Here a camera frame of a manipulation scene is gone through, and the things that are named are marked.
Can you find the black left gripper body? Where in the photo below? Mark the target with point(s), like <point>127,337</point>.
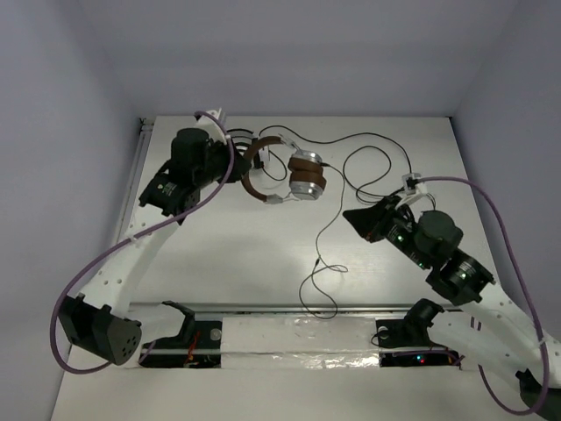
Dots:
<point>237,154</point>

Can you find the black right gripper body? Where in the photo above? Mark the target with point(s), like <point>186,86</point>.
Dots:
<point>394,225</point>

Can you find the brown silver headphones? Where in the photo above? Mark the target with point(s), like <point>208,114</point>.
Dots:
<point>306,180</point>

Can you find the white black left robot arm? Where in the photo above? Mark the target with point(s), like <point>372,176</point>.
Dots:
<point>99,319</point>

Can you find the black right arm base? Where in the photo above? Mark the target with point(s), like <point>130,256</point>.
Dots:
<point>406,342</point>

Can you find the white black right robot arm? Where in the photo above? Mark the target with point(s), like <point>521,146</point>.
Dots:
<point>512,343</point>

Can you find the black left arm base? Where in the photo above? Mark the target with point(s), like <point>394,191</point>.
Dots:
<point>197,344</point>

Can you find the white black headphones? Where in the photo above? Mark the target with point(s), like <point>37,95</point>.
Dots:
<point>243,139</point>

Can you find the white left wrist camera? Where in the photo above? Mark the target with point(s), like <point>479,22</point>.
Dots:
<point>213,123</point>

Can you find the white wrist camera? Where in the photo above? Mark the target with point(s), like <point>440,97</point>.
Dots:
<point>413,189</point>
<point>213,123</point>

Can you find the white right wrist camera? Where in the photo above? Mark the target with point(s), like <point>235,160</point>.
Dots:
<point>413,189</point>

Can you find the aluminium left side rail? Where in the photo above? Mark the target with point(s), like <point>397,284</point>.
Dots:
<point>144,135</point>

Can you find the aluminium rail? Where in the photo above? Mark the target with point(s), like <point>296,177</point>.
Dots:
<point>270,309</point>
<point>144,135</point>

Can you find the aluminium front rail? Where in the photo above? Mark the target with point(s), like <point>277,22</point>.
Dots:
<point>270,309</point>

